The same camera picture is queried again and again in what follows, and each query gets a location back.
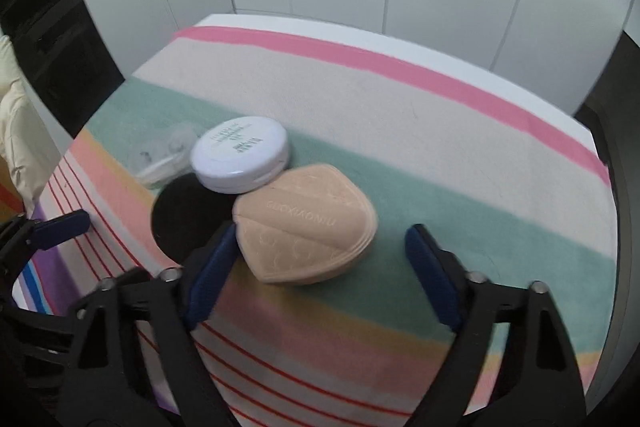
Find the brown cardboard box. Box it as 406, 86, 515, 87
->
0, 182, 26, 220

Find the clear plastic packet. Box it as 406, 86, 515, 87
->
131, 127, 201, 188

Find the black round pad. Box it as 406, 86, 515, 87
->
150, 177, 241, 265

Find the dark glass cabinet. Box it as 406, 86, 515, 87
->
0, 0, 126, 138

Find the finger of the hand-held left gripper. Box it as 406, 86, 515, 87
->
0, 302, 76, 353
0, 209, 92, 288

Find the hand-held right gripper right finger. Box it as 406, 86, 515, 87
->
405, 223, 588, 427

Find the white round compact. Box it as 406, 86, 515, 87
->
190, 116, 290, 194

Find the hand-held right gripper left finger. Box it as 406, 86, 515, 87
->
57, 222, 241, 427

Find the white table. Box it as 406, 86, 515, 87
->
192, 13, 608, 168

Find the striped colourful cloth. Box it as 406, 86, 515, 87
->
12, 27, 613, 423

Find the beige powder puff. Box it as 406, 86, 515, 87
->
232, 164, 378, 286

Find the cream padded chair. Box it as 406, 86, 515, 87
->
0, 34, 61, 208

